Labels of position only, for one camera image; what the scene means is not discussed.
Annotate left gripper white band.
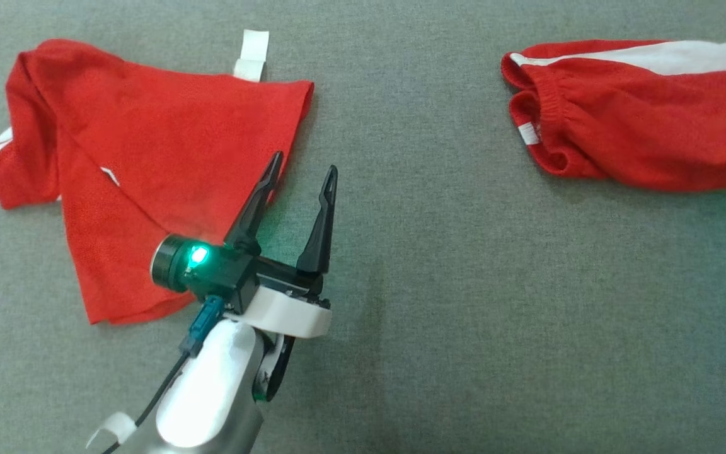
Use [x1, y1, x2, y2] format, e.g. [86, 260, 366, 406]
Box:
[223, 150, 339, 340]

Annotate grey fabric sofa seat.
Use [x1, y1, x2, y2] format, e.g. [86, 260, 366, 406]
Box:
[0, 0, 726, 454]

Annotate white cable strap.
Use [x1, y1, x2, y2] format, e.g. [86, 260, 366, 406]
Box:
[86, 412, 138, 450]

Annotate black cable with teal plug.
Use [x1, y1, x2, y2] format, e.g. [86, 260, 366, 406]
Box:
[101, 295, 226, 454]

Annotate red shorts with white stripe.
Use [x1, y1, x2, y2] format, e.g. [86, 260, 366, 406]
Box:
[500, 37, 726, 193]

